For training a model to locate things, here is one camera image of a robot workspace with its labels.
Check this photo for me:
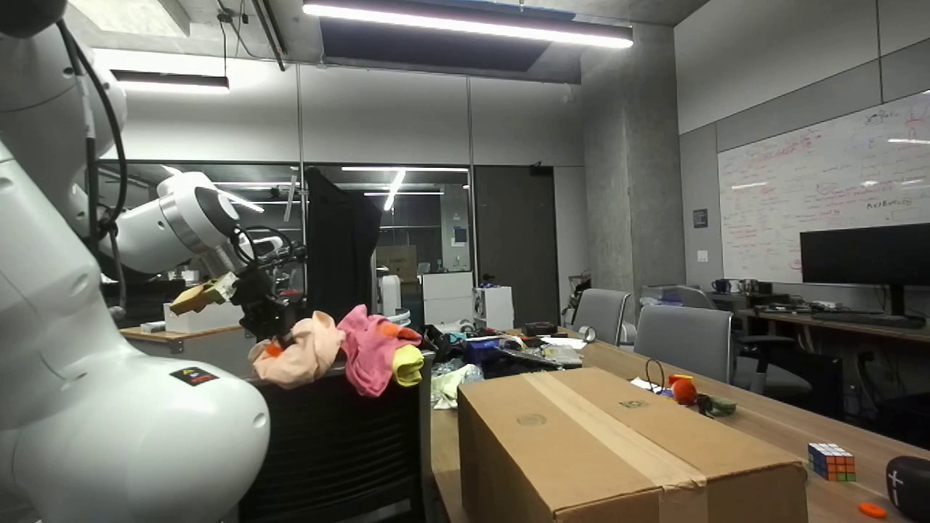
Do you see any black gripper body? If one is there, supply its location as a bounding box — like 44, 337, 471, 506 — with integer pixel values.
231, 230, 305, 339

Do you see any peach white cloth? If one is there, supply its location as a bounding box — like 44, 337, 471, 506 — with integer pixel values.
249, 311, 346, 390

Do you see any pink cloth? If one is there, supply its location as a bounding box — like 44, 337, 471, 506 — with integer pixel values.
336, 305, 422, 397

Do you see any yellow green cloth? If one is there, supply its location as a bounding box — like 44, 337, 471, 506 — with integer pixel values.
393, 346, 423, 385

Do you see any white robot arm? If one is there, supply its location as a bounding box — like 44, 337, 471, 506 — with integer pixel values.
0, 0, 271, 523

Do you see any brown cardboard box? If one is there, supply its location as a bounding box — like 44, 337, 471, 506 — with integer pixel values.
459, 368, 808, 523

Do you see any grey office chair background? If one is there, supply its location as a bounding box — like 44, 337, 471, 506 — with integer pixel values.
635, 305, 731, 379

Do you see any orange ball toy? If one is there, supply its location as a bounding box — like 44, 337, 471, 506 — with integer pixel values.
669, 374, 698, 403

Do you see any rubiks cube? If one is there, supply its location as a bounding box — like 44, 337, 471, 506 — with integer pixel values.
808, 440, 858, 481

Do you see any black monitor left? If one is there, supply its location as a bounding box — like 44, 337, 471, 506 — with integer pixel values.
798, 222, 930, 317

